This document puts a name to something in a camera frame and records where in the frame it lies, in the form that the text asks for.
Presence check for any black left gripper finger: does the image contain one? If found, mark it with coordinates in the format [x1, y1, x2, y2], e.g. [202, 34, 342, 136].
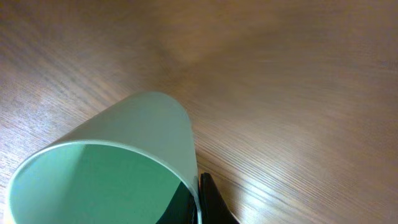
[200, 172, 239, 224]

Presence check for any mint green cup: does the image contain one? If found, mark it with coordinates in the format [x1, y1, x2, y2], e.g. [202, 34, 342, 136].
[4, 92, 202, 223]

